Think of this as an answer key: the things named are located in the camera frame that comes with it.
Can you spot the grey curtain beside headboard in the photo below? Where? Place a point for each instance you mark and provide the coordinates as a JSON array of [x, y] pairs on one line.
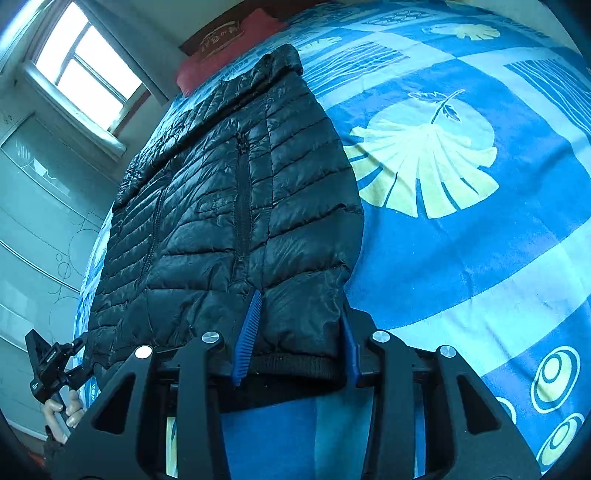
[[150, 54]]

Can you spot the white sliding wardrobe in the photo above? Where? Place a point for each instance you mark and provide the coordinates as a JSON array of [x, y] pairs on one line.
[[53, 204]]

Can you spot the brown embroidered cushion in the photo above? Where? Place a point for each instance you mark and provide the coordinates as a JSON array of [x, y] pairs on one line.
[[219, 38]]

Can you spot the person's left hand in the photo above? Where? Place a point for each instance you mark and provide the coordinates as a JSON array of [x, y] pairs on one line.
[[60, 418]]

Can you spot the red pillow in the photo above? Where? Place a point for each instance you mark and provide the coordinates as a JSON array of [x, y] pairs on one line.
[[256, 27]]

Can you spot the black quilted puffer jacket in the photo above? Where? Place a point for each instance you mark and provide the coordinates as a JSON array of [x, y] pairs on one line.
[[250, 191]]

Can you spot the left window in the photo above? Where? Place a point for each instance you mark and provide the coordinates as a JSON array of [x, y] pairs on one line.
[[81, 73]]

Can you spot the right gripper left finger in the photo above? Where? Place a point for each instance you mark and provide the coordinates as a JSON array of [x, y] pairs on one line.
[[162, 404]]

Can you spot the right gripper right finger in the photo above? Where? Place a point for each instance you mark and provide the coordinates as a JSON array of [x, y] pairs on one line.
[[433, 417]]

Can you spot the blue patterned bed sheet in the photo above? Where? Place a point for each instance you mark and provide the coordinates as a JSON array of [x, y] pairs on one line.
[[469, 137]]

